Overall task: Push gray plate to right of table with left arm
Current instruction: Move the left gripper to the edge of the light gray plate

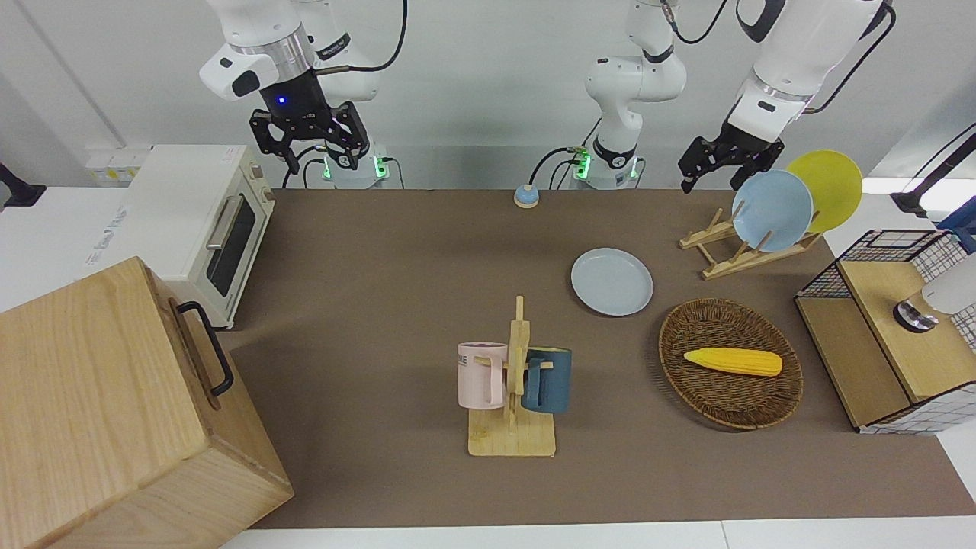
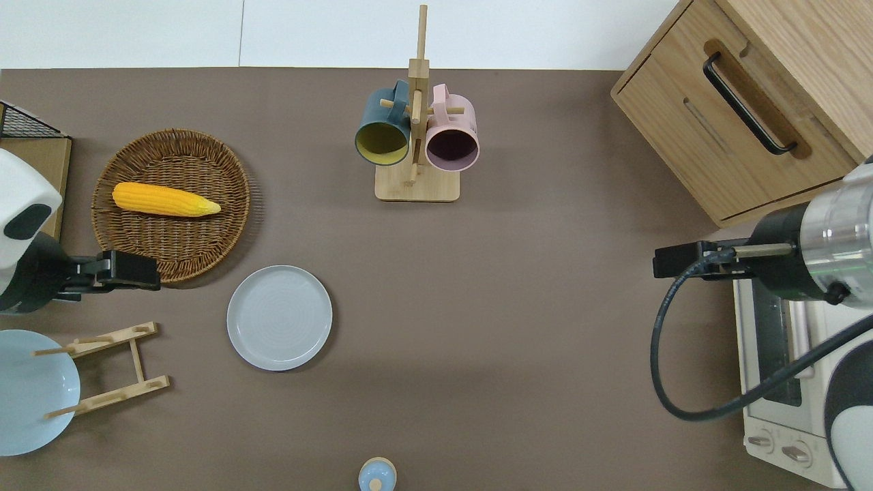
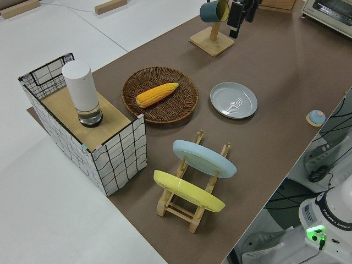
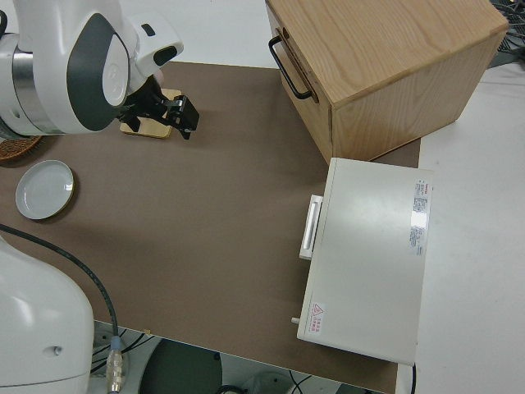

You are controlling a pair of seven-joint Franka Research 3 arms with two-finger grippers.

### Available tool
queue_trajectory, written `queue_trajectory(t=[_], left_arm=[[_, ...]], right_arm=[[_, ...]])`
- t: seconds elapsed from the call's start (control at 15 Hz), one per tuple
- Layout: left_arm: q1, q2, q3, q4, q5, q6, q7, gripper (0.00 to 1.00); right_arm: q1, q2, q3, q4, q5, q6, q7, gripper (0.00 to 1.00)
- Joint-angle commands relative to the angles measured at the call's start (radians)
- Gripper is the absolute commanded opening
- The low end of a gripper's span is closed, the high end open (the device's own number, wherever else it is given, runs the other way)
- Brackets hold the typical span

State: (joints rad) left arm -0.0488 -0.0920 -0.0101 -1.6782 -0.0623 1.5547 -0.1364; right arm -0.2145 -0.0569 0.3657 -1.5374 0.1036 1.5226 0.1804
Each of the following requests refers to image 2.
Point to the wooden cabinet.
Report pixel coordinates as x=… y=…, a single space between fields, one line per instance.
x=682 y=116

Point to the gray round plate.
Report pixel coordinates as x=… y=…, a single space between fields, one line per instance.
x=279 y=318

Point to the teal mug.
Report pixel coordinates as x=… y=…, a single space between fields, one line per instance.
x=382 y=129

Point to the light blue plate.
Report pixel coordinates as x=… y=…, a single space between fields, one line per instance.
x=31 y=395

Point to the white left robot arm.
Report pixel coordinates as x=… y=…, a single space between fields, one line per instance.
x=20 y=191

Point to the pink mug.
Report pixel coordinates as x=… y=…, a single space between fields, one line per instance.
x=451 y=129

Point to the wooden mug tree stand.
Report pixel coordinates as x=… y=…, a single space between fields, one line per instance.
x=417 y=184

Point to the brown table mat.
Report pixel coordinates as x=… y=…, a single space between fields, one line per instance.
x=511 y=307

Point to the wooden plate rack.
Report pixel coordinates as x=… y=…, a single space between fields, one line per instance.
x=136 y=358

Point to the brown wicker basket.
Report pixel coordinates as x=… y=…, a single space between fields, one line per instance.
x=170 y=239

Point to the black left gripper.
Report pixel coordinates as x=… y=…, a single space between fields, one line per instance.
x=31 y=273

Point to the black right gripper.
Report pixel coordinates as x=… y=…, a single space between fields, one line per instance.
x=791 y=252

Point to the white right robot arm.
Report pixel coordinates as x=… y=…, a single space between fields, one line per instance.
x=839 y=225

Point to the small blue bell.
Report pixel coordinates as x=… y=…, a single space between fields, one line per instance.
x=377 y=474

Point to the yellow corn cob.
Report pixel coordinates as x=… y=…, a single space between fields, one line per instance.
x=164 y=200

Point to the white toaster oven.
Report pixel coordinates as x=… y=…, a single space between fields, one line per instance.
x=771 y=426

